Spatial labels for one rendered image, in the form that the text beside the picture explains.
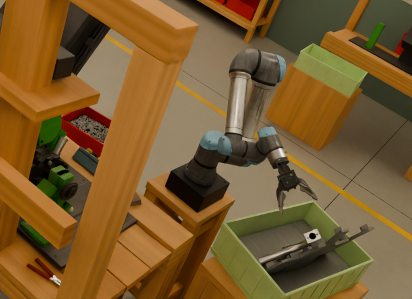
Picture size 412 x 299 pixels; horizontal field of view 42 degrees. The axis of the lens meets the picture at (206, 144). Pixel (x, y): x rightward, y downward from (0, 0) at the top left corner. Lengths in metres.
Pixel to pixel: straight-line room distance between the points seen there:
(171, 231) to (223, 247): 0.25
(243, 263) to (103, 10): 1.31
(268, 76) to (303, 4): 5.22
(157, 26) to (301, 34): 6.41
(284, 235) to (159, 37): 1.58
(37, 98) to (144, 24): 0.45
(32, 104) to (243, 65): 1.05
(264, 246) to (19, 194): 1.23
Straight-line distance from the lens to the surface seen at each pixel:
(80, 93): 1.66
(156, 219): 2.29
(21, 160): 1.77
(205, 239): 2.79
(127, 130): 1.36
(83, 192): 2.30
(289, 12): 7.64
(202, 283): 2.40
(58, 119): 2.22
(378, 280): 4.28
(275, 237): 2.59
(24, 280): 1.96
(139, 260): 2.13
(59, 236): 1.61
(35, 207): 1.64
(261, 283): 2.24
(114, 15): 1.32
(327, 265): 2.62
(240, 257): 2.30
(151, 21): 1.25
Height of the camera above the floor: 2.36
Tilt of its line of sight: 30 degrees down
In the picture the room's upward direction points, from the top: 23 degrees clockwise
